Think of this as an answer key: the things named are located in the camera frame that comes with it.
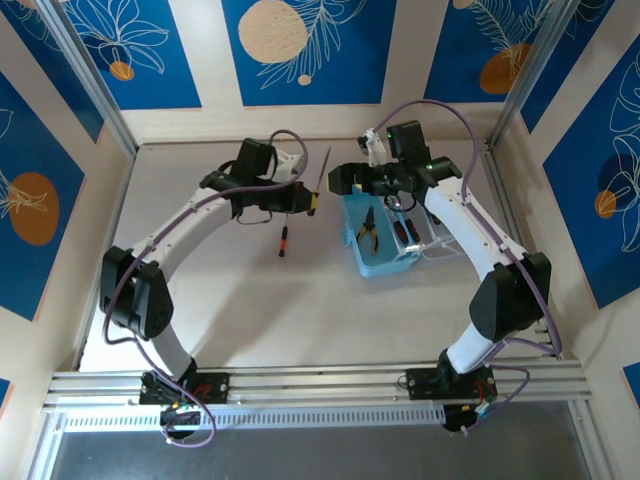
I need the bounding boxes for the yellow black handle screwdriver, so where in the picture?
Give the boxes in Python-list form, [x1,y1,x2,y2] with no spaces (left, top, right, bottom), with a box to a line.
[308,146,333,217]

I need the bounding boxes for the orange black handle screwdriver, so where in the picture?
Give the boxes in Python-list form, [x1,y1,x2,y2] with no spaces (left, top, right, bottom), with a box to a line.
[277,214,292,259]

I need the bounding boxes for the yellow black handle pliers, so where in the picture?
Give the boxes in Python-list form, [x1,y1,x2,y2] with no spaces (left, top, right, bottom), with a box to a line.
[356,204,381,257]

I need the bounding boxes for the light blue plastic tool box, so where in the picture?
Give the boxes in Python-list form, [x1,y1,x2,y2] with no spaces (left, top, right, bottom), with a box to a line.
[341,177,471,280]

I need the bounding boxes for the aluminium side strip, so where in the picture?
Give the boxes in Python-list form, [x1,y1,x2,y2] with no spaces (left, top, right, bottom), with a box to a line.
[74,149,139,372]

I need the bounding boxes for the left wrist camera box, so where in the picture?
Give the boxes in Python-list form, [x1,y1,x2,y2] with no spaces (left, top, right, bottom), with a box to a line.
[272,148,307,180]

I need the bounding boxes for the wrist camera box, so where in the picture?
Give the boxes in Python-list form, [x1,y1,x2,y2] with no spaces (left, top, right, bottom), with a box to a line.
[272,148,307,180]
[357,128,389,169]

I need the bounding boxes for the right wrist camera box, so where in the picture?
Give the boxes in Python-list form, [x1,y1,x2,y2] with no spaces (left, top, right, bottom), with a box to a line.
[357,128,389,169]

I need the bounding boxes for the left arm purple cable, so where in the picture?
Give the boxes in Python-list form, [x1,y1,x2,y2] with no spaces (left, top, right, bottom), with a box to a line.
[102,128,309,447]

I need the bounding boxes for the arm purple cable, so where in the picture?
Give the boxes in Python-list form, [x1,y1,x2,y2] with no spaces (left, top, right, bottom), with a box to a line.
[377,99,564,437]
[102,128,309,447]

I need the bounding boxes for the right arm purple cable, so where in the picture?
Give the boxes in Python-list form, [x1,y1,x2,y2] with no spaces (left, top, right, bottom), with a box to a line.
[377,99,564,437]

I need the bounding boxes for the aluminium side rail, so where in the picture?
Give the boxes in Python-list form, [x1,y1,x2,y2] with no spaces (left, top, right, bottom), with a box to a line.
[475,138,564,364]

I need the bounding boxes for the blue floral wall panel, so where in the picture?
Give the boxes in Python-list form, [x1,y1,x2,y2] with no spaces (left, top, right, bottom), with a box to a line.
[542,47,640,311]
[63,0,204,110]
[0,69,86,322]
[422,0,554,105]
[519,0,619,135]
[0,0,105,145]
[221,0,399,107]

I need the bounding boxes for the aluminium corner post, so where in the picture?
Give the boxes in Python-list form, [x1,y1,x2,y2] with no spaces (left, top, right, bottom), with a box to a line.
[487,0,586,147]
[37,0,140,157]

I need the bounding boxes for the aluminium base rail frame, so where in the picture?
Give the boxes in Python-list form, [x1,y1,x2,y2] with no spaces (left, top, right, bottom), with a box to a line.
[42,362,591,414]

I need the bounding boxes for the white slotted cable duct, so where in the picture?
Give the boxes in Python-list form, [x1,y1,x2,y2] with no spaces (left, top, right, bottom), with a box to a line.
[59,403,446,434]

